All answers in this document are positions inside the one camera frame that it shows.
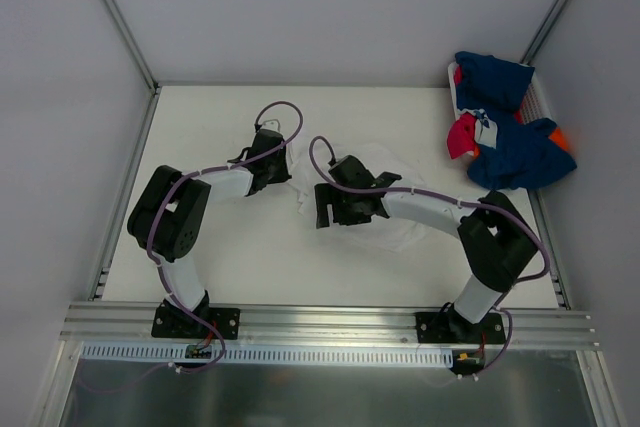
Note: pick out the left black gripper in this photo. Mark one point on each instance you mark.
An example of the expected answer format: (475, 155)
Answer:
(276, 163)

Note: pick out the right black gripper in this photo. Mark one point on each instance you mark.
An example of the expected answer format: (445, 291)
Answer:
(332, 204)

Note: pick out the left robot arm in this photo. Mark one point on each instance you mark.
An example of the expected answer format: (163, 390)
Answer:
(167, 218)

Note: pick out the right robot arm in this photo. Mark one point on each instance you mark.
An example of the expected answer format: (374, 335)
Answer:
(497, 242)

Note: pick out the pink t shirt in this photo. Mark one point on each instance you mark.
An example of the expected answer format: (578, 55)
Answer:
(461, 138)

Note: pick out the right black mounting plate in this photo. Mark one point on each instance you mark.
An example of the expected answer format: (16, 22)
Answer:
(435, 327)

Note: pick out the black mounting plate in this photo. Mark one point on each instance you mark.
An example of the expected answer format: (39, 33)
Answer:
(435, 327)
(172, 323)

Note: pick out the blue t shirt pile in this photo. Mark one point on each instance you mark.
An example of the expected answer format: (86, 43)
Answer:
(511, 155)

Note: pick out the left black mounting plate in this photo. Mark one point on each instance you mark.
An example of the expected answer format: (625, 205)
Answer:
(172, 323)

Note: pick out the white plastic basket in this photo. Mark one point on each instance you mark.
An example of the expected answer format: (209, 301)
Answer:
(533, 107)

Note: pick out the orange t shirt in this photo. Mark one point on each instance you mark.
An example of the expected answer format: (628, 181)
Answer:
(557, 138)

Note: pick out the white slotted cable duct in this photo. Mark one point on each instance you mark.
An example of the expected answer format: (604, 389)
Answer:
(269, 355)

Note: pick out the aluminium front rail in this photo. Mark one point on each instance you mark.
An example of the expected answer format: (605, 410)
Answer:
(532, 329)

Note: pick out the left corner aluminium post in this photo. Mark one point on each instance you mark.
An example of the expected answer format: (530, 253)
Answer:
(130, 43)

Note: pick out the corner aluminium post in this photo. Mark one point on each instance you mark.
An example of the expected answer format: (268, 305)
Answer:
(130, 43)
(544, 30)

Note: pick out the right corner aluminium post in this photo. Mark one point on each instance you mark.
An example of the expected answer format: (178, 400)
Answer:
(544, 30)

